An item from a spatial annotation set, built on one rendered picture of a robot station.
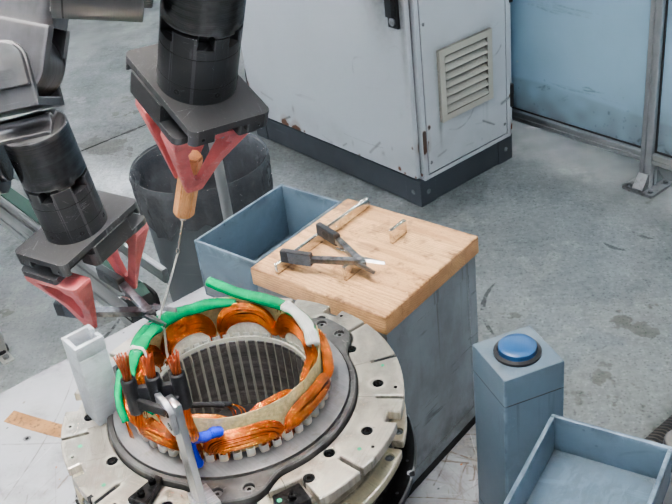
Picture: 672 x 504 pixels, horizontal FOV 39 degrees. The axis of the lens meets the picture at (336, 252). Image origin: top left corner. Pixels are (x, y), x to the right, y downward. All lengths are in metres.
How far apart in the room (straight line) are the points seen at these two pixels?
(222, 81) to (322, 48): 2.78
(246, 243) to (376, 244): 0.21
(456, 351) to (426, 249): 0.15
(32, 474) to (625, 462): 0.81
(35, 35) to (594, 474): 0.61
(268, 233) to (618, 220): 2.09
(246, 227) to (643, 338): 1.67
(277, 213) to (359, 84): 2.06
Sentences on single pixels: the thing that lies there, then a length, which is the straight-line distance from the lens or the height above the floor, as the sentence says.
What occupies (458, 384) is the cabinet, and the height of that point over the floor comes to 0.87.
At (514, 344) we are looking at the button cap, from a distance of 1.01.
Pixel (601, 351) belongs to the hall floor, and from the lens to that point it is 2.68.
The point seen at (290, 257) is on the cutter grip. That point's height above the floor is 1.09.
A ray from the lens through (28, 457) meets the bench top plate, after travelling 1.41.
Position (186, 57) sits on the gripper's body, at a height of 1.45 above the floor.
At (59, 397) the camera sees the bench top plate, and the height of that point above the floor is 0.78.
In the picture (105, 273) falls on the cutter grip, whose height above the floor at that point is 1.18.
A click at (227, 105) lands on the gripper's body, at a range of 0.68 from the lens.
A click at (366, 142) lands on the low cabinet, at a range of 3.43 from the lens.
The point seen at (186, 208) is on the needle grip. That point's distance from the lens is 0.77.
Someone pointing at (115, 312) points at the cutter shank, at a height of 1.17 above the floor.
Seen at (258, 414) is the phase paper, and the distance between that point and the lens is 0.81.
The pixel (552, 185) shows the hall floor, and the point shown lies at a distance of 3.46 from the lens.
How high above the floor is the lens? 1.67
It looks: 32 degrees down
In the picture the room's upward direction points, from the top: 7 degrees counter-clockwise
